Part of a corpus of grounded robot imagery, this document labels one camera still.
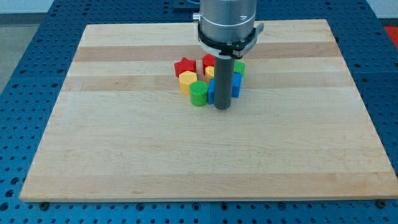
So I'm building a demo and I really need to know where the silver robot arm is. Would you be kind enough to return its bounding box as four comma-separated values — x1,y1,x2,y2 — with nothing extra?
199,0,257,43

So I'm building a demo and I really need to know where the wooden board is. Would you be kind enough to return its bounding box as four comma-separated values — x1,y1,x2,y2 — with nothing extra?
20,19,397,202

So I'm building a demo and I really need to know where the green cylinder block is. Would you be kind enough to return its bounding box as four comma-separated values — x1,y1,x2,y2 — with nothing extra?
190,81,208,106

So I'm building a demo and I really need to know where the blue block left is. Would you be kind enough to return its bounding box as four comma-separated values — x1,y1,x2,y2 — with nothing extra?
208,78,215,105

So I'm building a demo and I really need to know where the blue block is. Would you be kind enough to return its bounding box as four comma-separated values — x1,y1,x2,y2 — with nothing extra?
208,78,215,105
231,73,243,98

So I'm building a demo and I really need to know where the yellow hexagon block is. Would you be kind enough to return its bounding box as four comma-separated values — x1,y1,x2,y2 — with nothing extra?
178,71,197,96

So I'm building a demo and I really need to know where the blue block right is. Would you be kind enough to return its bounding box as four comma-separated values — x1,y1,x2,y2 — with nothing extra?
231,73,243,98

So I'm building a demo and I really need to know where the red star block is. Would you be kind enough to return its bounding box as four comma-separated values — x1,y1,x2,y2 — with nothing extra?
174,57,197,78

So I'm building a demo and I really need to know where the green block behind rod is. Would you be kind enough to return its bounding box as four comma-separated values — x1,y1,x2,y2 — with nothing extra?
234,60,246,76

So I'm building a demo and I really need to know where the black clamp ring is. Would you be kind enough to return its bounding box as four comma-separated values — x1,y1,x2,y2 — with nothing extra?
197,22,265,60

